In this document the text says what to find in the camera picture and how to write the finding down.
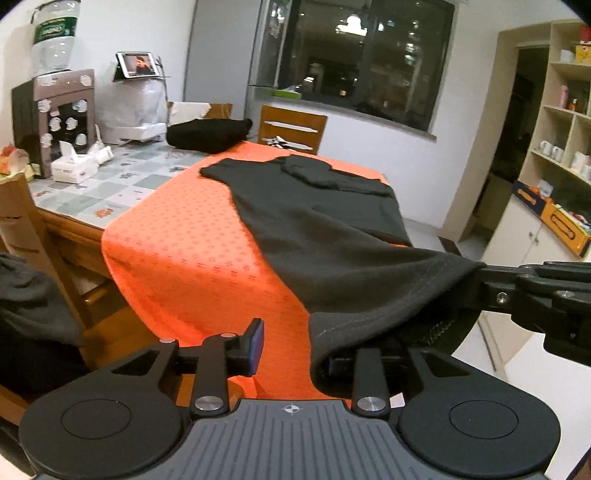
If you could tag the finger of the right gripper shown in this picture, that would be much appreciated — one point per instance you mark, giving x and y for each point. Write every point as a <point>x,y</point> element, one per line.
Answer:
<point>531,267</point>
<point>508,299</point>

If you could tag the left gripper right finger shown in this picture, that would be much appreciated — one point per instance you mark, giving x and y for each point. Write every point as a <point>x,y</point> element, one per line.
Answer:
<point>371,398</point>

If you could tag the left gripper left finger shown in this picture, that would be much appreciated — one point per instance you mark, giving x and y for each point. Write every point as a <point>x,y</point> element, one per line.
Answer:
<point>221,357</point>

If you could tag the black long-sleeve shirt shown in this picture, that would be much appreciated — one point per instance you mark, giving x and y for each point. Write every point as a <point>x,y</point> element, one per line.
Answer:
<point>339,243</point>

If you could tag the dark clothes on chair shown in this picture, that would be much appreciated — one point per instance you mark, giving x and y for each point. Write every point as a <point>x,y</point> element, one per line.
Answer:
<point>40,339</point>

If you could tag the orange patterned table mat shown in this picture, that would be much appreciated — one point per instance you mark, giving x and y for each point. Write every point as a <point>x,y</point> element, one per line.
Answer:
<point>189,269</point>

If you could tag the checkered tablecloth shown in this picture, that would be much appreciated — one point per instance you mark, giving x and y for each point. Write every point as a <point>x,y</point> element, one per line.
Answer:
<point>134,173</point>

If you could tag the folded black garment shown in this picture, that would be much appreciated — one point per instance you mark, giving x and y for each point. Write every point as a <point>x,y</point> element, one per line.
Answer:
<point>208,135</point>

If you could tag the white power strip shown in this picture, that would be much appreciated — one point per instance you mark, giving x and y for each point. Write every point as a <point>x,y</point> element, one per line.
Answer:
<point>99,151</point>

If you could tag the right side wooden chair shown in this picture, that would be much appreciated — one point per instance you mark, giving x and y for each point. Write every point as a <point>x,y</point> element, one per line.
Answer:
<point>303,128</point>

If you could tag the wooden chair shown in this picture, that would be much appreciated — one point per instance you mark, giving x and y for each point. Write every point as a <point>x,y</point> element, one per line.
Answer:
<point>86,307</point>
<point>303,128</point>

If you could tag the far wooden chair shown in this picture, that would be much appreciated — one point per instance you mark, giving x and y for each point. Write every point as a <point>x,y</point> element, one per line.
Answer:
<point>86,307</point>

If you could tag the white tissue box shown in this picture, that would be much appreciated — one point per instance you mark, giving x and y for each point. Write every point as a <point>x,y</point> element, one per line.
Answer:
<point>71,167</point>

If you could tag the cardboard box with paper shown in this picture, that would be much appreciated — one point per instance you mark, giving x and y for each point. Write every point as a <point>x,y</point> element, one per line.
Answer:
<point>182,112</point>

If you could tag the white plastic bag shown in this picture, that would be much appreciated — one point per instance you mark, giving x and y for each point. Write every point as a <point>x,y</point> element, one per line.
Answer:
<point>132,111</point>

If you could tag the dark night window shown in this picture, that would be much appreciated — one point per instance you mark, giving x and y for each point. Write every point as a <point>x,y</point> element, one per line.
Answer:
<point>380,58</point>

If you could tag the snack bag on table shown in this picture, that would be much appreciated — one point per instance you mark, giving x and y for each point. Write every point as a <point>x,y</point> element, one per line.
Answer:
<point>14,161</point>

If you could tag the brown water dispenser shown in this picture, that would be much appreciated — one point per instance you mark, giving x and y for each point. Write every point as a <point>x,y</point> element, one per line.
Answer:
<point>50,109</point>

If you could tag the tablet on stand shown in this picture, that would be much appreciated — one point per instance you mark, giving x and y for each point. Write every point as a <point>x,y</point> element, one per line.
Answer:
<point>135,66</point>

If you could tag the grey refrigerator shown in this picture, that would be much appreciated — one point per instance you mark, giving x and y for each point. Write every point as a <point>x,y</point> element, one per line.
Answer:
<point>220,49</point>

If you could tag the clear water bottle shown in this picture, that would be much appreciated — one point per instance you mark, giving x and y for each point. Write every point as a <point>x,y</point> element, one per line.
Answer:
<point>55,24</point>

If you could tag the beige wall shelf unit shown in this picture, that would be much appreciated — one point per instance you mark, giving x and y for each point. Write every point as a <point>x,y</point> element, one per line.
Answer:
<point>548,213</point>

